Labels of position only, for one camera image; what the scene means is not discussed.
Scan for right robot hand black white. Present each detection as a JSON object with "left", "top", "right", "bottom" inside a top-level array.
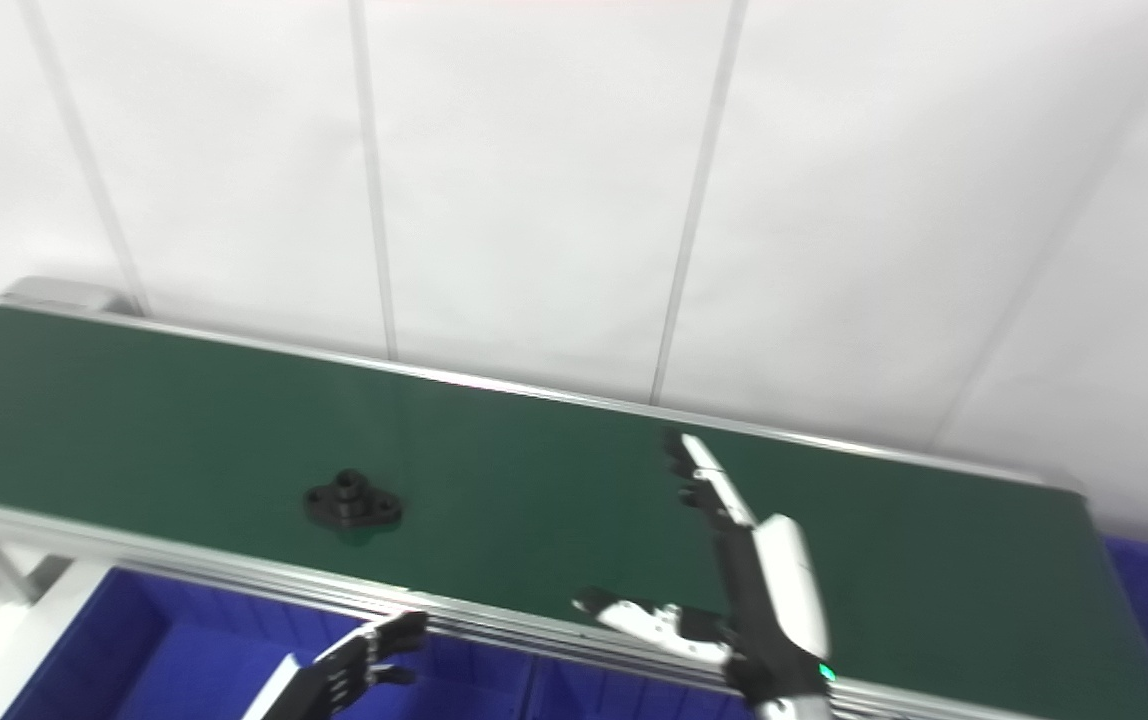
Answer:
[{"left": 571, "top": 429, "right": 837, "bottom": 709}]

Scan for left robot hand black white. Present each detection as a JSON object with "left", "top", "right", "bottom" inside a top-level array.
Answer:
[{"left": 239, "top": 610, "right": 431, "bottom": 720}]

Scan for black machined flange part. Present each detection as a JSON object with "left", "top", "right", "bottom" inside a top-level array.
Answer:
[{"left": 303, "top": 469, "right": 404, "bottom": 530}]

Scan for green conveyor belt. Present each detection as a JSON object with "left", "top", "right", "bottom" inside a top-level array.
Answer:
[{"left": 0, "top": 277, "right": 1148, "bottom": 720}]

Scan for green conveyor belt surface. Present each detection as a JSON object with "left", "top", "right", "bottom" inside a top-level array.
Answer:
[{"left": 0, "top": 305, "right": 1148, "bottom": 720}]

